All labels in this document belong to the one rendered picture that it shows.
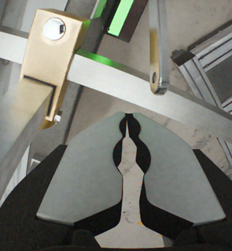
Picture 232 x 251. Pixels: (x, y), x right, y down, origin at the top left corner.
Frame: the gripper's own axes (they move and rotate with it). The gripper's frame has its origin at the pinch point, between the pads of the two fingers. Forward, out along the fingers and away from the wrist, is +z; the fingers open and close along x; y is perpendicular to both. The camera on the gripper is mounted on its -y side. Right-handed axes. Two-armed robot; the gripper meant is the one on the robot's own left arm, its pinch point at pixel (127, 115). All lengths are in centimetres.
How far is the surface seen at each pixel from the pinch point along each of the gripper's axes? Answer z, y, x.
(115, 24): 24.3, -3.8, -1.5
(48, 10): 8.9, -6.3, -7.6
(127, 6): 24.3, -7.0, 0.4
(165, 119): 94, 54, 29
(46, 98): 5.8, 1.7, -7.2
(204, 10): 94, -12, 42
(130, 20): 24.3, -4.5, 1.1
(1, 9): 31.3, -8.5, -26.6
